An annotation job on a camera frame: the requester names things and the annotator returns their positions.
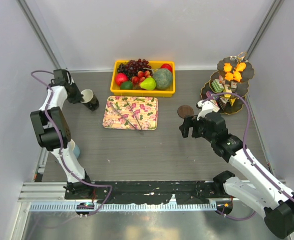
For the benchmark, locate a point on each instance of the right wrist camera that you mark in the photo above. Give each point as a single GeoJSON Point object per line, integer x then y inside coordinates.
{"type": "Point", "coordinates": [205, 107]}

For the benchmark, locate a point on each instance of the green lime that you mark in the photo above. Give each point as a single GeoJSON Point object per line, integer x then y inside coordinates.
{"type": "Point", "coordinates": [126, 85]}

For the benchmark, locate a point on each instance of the green melon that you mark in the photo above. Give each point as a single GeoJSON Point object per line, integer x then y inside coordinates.
{"type": "Point", "coordinates": [163, 78]}

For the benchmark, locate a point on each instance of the green white cake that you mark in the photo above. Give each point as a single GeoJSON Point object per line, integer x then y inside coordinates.
{"type": "Point", "coordinates": [217, 86]}

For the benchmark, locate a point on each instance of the floral serving tray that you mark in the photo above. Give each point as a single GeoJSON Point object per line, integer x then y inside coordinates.
{"type": "Point", "coordinates": [145, 109]}

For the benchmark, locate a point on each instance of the chocolate cake slice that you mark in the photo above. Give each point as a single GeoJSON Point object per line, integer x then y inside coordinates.
{"type": "Point", "coordinates": [222, 102]}

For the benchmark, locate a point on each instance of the metal serving tongs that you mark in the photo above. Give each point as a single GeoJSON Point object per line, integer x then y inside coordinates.
{"type": "Point", "coordinates": [138, 128]}

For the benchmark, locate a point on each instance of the yellow layered cake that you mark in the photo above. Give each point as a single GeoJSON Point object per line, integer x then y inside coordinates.
{"type": "Point", "coordinates": [227, 91]}

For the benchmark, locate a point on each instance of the yellow plastic fruit bin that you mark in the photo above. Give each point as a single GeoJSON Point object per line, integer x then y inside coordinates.
{"type": "Point", "coordinates": [115, 89]}

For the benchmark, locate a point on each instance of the round wooden coaster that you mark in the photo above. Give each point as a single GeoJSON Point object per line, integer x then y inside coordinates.
{"type": "Point", "coordinates": [185, 111]}

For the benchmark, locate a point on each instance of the dark red grape bunch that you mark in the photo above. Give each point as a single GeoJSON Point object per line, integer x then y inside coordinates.
{"type": "Point", "coordinates": [132, 67]}

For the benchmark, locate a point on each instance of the red apple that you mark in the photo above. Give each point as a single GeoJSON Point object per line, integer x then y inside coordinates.
{"type": "Point", "coordinates": [120, 78]}

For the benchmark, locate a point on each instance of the red cherries cluster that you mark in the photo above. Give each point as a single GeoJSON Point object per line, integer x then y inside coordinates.
{"type": "Point", "coordinates": [140, 77]}

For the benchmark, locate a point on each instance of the green pear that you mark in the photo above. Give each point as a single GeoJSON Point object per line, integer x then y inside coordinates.
{"type": "Point", "coordinates": [148, 84]}

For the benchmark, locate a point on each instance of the orange fish cookie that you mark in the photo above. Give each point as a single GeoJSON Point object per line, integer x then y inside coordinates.
{"type": "Point", "coordinates": [227, 67]}
{"type": "Point", "coordinates": [237, 76]}
{"type": "Point", "coordinates": [229, 76]}
{"type": "Point", "coordinates": [240, 67]}

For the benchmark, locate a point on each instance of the three-tier black cake stand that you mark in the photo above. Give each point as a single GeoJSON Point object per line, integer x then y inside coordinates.
{"type": "Point", "coordinates": [239, 89]}

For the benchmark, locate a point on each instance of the white paper cup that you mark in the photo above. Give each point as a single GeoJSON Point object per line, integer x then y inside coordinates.
{"type": "Point", "coordinates": [75, 149]}

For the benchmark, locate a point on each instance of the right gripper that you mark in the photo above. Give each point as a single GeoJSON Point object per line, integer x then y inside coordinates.
{"type": "Point", "coordinates": [189, 122]}

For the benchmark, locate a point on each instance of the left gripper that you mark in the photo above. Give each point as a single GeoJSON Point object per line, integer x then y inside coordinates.
{"type": "Point", "coordinates": [77, 98]}

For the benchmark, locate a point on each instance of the black paper cup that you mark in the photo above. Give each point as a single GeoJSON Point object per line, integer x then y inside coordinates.
{"type": "Point", "coordinates": [89, 99]}

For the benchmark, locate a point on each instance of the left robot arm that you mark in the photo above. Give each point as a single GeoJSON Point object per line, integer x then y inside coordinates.
{"type": "Point", "coordinates": [52, 131]}

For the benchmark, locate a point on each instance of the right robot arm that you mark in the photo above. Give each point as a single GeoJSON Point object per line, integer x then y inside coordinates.
{"type": "Point", "coordinates": [265, 194]}

